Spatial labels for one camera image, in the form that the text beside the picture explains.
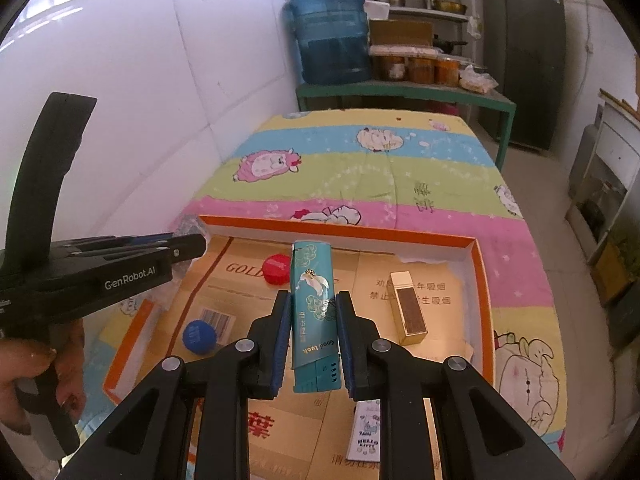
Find red bottle cap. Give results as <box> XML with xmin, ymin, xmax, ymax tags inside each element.
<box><xmin>262</xmin><ymin>255</ymin><xmax>292</xmax><ymax>287</ymax></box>

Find person's left hand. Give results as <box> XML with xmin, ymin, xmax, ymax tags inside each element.
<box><xmin>0</xmin><ymin>320</ymin><xmax>88</xmax><ymax>436</ymax></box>

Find plastic bag of food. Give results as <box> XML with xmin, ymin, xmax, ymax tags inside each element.
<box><xmin>459</xmin><ymin>64</ymin><xmax>500</xmax><ymax>94</ymax></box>

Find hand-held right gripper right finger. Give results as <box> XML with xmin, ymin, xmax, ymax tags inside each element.
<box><xmin>334</xmin><ymin>290</ymin><xmax>576</xmax><ymax>480</ymax></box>

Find brown cardboard carton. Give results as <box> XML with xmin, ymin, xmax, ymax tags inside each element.
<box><xmin>369</xmin><ymin>20</ymin><xmax>434</xmax><ymax>47</ymax></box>

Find plant in yellow pot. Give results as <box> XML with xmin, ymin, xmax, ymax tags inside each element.
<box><xmin>590</xmin><ymin>220</ymin><xmax>640</xmax><ymax>306</ymax></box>

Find white kitchen counter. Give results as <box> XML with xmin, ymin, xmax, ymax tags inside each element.
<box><xmin>565</xmin><ymin>87</ymin><xmax>640</xmax><ymax>311</ymax></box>

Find green table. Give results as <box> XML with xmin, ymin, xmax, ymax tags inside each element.
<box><xmin>296</xmin><ymin>80</ymin><xmax>517</xmax><ymax>171</ymax></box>

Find black frying pan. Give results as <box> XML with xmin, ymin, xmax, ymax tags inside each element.
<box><xmin>432</xmin><ymin>35</ymin><xmax>470</xmax><ymax>53</ymax></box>

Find blue water jug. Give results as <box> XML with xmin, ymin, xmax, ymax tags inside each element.
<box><xmin>285</xmin><ymin>0</ymin><xmax>373</xmax><ymax>86</ymax></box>

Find gold rectangular lighter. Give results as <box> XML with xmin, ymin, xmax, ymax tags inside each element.
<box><xmin>390</xmin><ymin>271</ymin><xmax>427</xmax><ymax>346</ymax></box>

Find dark grey refrigerator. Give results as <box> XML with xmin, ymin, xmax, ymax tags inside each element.
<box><xmin>479</xmin><ymin>0</ymin><xmax>567</xmax><ymax>151</ymax></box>

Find small white printed box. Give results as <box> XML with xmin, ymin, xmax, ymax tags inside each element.
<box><xmin>346</xmin><ymin>400</ymin><xmax>382</xmax><ymax>462</ymax></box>

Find shallow orange-rimmed cardboard box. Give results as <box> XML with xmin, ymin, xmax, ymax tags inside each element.
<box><xmin>102</xmin><ymin>215</ymin><xmax>496</xmax><ymax>480</ymax></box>

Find cartoon printed blanket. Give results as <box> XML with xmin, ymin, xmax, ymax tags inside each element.
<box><xmin>77</xmin><ymin>110</ymin><xmax>568</xmax><ymax>461</ymax></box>

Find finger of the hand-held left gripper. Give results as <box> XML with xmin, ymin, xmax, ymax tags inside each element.
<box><xmin>65</xmin><ymin>234</ymin><xmax>173</xmax><ymax>253</ymax></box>
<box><xmin>55</xmin><ymin>234</ymin><xmax>208</xmax><ymax>273</ymax></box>

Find jar with orange food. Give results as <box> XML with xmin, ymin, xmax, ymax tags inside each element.
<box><xmin>407</xmin><ymin>57</ymin><xmax>435</xmax><ymax>83</ymax></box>
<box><xmin>372</xmin><ymin>55</ymin><xmax>407</xmax><ymax>81</ymax></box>
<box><xmin>434</xmin><ymin>58</ymin><xmax>461</xmax><ymax>85</ymax></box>

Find teal cigarette pack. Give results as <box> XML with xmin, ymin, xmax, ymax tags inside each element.
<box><xmin>289</xmin><ymin>240</ymin><xmax>343</xmax><ymax>394</ymax></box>

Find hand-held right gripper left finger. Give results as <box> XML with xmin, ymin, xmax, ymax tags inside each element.
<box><xmin>59</xmin><ymin>290</ymin><xmax>293</xmax><ymax>480</ymax></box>

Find blue bottle cap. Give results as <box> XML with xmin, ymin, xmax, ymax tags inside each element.
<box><xmin>182</xmin><ymin>319</ymin><xmax>217</xmax><ymax>356</ymax></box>

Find brass basin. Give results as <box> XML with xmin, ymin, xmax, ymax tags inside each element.
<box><xmin>424</xmin><ymin>0</ymin><xmax>468</xmax><ymax>16</ymax></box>

